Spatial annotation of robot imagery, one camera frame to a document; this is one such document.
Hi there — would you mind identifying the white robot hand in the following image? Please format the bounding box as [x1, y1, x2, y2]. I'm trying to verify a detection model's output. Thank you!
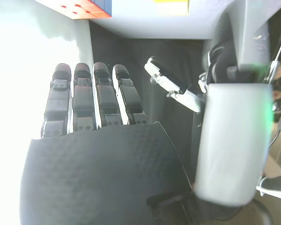
[20, 42, 274, 225]

